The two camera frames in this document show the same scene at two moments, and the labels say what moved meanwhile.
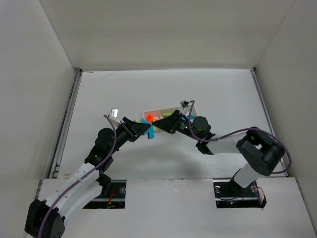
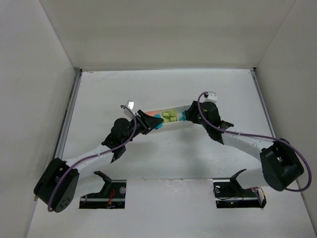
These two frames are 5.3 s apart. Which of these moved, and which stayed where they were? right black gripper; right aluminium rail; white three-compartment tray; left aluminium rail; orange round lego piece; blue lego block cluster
Moved: right black gripper; blue lego block cluster; orange round lego piece
Stayed: right aluminium rail; left aluminium rail; white three-compartment tray
